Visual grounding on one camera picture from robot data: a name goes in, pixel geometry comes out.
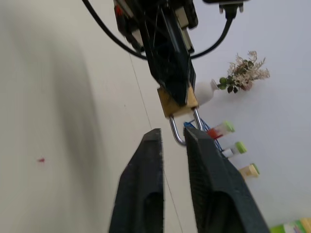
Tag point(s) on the test tube with white liquid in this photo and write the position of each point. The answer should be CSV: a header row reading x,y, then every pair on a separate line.
x,y
234,149

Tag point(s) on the test tube with yellow liquid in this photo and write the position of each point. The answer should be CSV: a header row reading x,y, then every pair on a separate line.
x,y
250,171

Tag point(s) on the dried flower bouquet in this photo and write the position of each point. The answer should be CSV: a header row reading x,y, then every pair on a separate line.
x,y
243,74

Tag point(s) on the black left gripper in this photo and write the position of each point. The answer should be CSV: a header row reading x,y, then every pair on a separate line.
x,y
128,21

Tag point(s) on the green and yellow box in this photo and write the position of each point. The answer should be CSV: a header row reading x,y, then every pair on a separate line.
x,y
291,227

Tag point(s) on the test tube with red liquid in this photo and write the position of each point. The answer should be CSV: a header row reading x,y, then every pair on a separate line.
x,y
219,131

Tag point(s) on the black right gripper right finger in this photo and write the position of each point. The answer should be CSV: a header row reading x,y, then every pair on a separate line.
x,y
213,179

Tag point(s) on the white ceramic vase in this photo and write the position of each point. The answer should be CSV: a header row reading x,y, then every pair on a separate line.
x,y
205,93

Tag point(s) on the brass padlock with steel shackle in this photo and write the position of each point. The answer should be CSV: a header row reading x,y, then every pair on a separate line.
x,y
171,108

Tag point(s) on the black device with silver connector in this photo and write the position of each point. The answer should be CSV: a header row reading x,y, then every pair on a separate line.
x,y
228,6

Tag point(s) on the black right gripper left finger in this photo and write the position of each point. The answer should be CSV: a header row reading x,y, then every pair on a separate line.
x,y
136,184

